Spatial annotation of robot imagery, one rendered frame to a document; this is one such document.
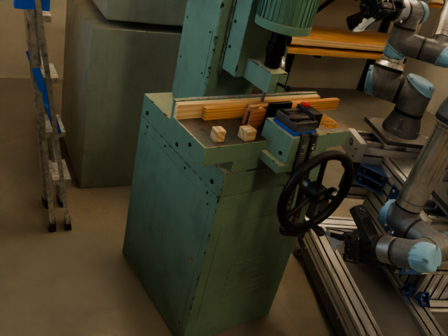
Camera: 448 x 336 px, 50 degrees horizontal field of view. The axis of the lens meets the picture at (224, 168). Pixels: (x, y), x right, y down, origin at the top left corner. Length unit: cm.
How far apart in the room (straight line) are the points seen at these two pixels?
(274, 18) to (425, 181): 62
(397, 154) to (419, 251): 86
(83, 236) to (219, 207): 100
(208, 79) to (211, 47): 11
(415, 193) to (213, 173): 59
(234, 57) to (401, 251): 80
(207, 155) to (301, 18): 48
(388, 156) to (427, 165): 73
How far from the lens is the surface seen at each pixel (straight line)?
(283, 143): 144
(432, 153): 137
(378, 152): 207
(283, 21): 147
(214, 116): 153
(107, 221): 248
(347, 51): 436
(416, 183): 140
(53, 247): 232
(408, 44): 175
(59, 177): 229
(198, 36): 174
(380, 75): 204
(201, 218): 161
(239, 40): 161
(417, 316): 218
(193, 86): 178
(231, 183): 149
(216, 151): 138
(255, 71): 160
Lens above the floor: 154
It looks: 30 degrees down
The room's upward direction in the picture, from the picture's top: 14 degrees clockwise
